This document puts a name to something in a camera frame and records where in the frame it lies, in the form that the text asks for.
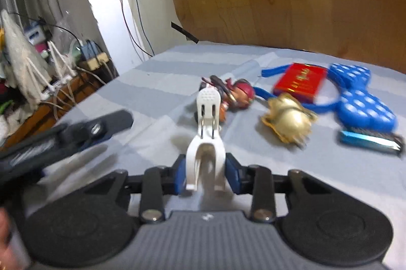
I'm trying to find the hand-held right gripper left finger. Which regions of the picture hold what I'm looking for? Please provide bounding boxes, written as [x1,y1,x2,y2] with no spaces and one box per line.
[95,154,187,224]

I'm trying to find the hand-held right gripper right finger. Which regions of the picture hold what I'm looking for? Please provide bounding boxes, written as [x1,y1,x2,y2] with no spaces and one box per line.
[225,153,330,224]

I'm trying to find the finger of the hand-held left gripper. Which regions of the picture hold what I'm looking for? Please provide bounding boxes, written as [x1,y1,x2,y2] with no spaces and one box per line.
[41,109,134,152]

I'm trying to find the white plastic clip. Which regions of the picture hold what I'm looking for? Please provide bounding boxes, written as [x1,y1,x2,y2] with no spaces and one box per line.
[185,87,227,191]

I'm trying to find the blue plastic tongs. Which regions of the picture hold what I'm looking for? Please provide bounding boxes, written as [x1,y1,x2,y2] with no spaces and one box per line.
[261,62,398,134]

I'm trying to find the person's left hand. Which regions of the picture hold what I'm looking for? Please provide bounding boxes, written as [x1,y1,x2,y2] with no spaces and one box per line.
[0,210,15,270]

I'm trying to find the wooden desk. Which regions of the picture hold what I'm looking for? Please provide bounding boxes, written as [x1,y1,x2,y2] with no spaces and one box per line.
[0,70,107,150]

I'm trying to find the striped grey bed sheet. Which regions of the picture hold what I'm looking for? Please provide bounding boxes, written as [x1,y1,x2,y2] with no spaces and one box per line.
[0,44,406,270]

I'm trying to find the beige power strip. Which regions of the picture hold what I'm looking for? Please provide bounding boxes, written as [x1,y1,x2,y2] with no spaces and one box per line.
[79,53,110,70]

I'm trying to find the blue power adapter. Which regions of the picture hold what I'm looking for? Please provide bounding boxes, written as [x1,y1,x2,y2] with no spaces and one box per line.
[80,40,99,60]

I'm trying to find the gold toy ornament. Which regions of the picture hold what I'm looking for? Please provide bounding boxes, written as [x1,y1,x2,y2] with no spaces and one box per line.
[261,93,318,147]

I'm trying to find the red-haired toy figurine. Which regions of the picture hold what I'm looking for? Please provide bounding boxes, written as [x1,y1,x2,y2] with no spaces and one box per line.
[199,75,256,123]

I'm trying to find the white mesh bag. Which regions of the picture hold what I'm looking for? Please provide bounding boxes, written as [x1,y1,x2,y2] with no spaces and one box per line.
[0,10,48,103]

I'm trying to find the red flat box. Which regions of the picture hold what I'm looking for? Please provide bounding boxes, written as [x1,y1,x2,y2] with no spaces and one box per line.
[273,63,328,104]

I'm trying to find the blue white box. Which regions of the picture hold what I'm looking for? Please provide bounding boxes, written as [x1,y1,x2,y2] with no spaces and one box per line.
[25,21,53,45]

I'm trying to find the black tape strip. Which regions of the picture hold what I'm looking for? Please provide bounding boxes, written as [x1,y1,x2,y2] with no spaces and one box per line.
[171,21,199,44]

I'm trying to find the blue metallic hair clip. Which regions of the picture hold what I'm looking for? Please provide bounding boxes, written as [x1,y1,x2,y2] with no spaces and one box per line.
[339,129,405,157]

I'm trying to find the blue cable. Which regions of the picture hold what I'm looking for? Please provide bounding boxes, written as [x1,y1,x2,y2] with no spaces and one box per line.
[105,0,155,56]

